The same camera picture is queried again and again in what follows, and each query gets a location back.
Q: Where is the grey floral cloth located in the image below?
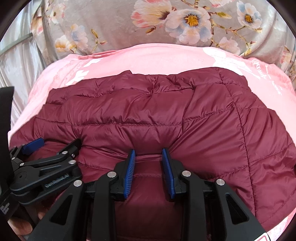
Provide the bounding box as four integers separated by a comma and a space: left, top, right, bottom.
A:
30, 0, 296, 77

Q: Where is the white satin cloth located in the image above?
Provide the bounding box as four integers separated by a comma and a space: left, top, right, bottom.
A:
0, 5, 47, 121

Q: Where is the maroon puffer jacket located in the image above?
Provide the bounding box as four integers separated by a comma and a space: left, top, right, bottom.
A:
9, 67, 296, 241

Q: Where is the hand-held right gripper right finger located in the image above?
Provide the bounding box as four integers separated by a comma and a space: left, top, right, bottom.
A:
161, 148, 271, 241

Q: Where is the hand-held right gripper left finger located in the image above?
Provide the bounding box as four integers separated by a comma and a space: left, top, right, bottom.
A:
28, 149, 137, 241

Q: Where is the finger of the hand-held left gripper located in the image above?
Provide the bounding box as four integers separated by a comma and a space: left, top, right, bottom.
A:
10, 138, 45, 160
10, 138, 83, 205

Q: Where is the person's left hand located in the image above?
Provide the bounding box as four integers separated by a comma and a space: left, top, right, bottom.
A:
8, 206, 46, 241

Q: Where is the grey metal rail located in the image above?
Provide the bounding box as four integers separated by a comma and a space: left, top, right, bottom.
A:
0, 33, 33, 48

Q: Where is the pink printed blanket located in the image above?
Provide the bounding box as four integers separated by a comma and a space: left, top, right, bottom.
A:
8, 44, 296, 241

